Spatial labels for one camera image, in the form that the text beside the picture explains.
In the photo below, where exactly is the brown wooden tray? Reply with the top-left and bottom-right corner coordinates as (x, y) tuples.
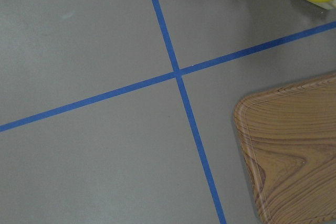
(234, 73), (335, 223)

